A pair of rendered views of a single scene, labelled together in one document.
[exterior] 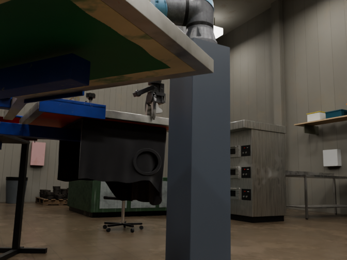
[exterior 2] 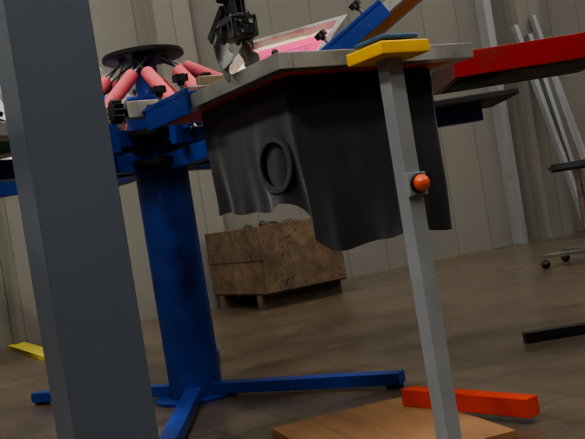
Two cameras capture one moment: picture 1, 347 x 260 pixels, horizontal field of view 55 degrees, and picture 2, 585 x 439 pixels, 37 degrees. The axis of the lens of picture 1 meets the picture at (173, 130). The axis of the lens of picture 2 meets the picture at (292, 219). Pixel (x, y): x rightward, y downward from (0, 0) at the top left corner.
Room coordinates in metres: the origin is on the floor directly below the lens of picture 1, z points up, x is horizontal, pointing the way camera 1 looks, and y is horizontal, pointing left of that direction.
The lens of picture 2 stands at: (1.84, -2.05, 0.63)
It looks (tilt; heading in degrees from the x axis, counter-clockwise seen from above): 0 degrees down; 91
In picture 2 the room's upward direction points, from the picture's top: 9 degrees counter-clockwise
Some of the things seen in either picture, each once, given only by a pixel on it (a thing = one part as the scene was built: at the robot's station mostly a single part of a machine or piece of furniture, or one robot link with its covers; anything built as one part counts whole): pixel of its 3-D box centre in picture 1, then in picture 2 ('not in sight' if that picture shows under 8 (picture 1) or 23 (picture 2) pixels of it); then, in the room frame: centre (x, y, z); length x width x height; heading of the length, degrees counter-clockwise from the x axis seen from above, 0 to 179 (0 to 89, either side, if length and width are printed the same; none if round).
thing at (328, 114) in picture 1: (337, 115); not in sight; (7.73, -3.89, 2.32); 0.44 x 0.33 x 0.17; 29
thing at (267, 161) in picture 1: (240, 172); not in sight; (6.53, -1.32, 0.88); 1.36 x 1.07 x 1.76; 31
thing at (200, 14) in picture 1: (198, 12); not in sight; (1.32, -0.09, 1.37); 0.13 x 0.12 x 0.14; 100
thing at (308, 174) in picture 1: (321, 193); not in sight; (7.37, -3.26, 0.48); 1.84 x 0.70 x 0.97; 119
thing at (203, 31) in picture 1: (199, 38); not in sight; (1.32, -0.10, 1.25); 0.15 x 0.15 x 0.10
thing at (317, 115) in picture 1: (317, 117); not in sight; (8.21, -3.62, 2.35); 0.41 x 0.34 x 0.23; 29
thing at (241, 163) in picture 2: (121, 158); (262, 164); (1.74, 0.27, 0.77); 0.46 x 0.09 x 0.36; 122
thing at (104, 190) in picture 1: (124, 194); not in sight; (7.23, 1.02, 0.38); 1.94 x 1.75 x 0.75; 121
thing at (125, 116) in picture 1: (101, 123); (299, 88); (1.87, 0.41, 0.97); 0.79 x 0.58 x 0.04; 122
